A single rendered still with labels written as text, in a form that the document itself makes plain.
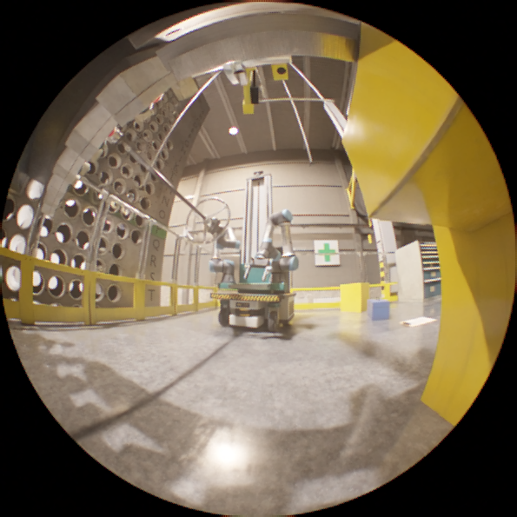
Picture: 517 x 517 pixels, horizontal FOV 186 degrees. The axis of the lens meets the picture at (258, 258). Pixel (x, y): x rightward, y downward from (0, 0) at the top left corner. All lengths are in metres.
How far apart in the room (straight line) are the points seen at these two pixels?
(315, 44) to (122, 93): 0.27
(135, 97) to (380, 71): 0.32
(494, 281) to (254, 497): 0.55
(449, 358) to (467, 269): 0.21
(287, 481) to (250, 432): 0.17
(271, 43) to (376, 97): 0.12
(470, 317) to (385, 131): 0.41
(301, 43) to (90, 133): 0.41
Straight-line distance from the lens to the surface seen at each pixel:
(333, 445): 0.45
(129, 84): 0.33
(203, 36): 0.28
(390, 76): 0.18
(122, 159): 2.76
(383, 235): 3.81
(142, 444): 0.46
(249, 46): 0.23
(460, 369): 0.51
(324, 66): 9.54
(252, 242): 1.76
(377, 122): 0.19
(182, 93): 0.53
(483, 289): 0.45
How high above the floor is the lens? 0.36
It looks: 11 degrees up
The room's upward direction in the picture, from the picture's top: 1 degrees clockwise
